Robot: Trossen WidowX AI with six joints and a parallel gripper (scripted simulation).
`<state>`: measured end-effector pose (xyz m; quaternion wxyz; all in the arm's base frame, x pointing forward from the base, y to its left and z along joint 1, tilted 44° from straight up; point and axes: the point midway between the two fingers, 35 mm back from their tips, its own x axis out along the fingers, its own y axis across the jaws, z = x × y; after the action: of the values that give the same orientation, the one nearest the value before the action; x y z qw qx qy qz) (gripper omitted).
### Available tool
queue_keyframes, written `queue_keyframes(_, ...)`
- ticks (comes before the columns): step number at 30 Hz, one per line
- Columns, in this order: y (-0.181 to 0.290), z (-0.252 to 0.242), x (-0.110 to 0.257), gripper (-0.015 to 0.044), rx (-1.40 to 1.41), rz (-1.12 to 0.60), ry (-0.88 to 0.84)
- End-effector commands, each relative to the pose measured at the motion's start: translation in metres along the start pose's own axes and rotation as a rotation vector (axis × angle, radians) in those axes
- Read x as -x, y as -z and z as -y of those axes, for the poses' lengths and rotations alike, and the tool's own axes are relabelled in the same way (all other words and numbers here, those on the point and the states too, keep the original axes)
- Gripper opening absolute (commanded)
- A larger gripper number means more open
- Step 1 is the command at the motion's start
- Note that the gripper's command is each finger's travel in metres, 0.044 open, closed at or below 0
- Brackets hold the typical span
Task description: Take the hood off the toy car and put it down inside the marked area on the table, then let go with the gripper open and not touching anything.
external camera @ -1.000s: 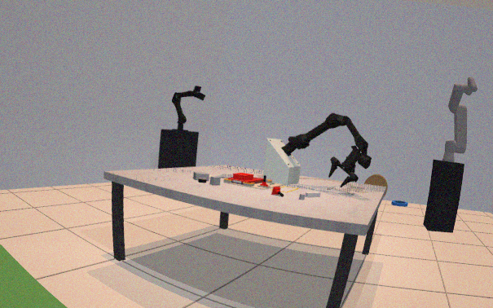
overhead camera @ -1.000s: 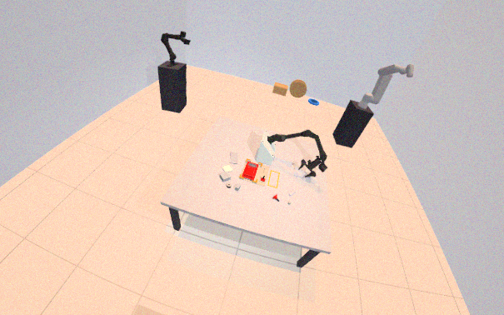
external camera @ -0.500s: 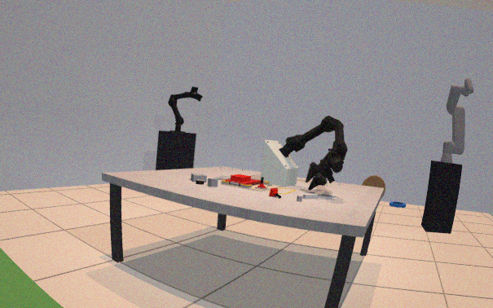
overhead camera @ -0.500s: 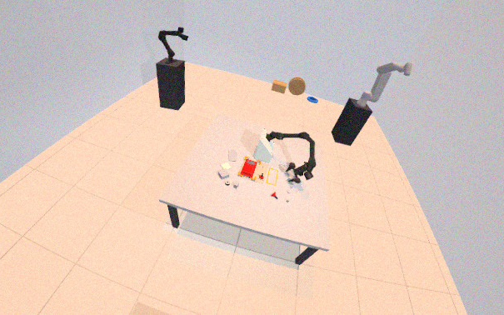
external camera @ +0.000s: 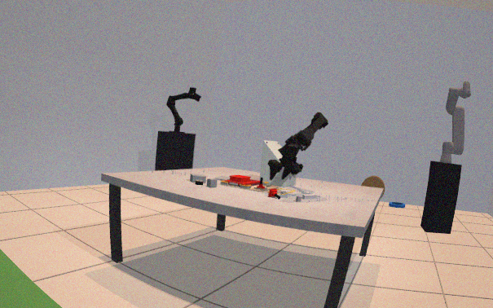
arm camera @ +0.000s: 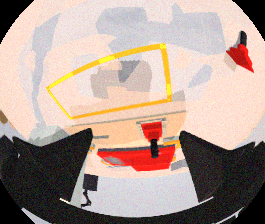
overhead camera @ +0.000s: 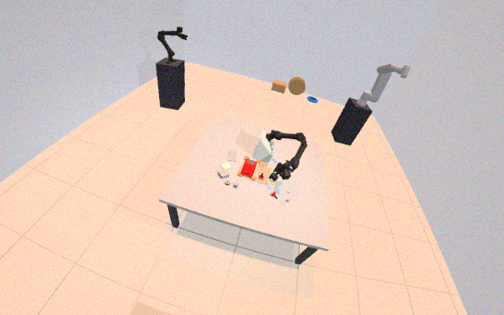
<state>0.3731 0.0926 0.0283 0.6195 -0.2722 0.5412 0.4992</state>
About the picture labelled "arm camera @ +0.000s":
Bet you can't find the yellow rectangular outline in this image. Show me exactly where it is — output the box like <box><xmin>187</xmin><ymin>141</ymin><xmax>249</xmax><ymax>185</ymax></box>
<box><xmin>46</xmin><ymin>43</ymin><xmax>172</xmax><ymax>120</ymax></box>

